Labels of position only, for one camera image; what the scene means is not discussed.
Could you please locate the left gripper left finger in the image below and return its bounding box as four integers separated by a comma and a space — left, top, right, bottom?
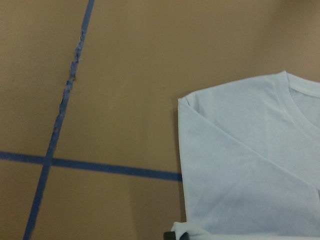
163, 231, 176, 240

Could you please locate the light blue t-shirt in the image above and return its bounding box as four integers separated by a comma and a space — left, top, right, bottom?
172, 71, 320, 240

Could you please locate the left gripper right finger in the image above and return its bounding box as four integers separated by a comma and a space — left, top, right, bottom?
181, 232, 190, 240

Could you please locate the brown paper table cover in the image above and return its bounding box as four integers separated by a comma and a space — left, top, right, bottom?
0, 0, 320, 240

